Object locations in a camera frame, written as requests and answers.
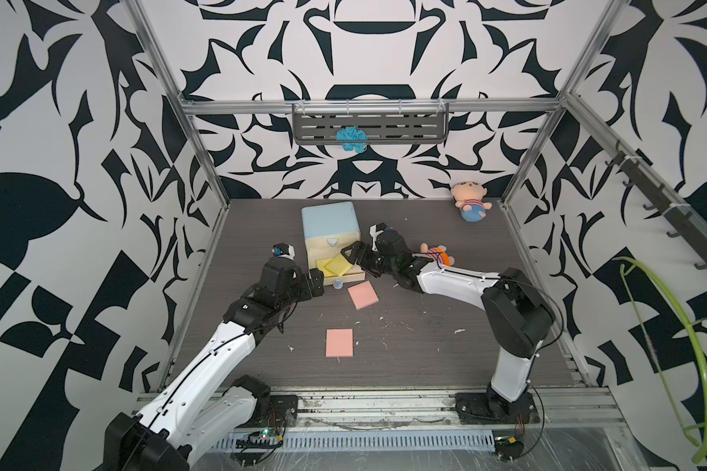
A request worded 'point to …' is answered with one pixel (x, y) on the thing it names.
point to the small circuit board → (271, 434)
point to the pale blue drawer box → (328, 229)
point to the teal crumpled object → (353, 138)
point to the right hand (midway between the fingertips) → (347, 251)
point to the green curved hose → (625, 265)
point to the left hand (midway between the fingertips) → (307, 271)
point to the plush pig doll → (438, 254)
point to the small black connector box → (508, 447)
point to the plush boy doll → (468, 196)
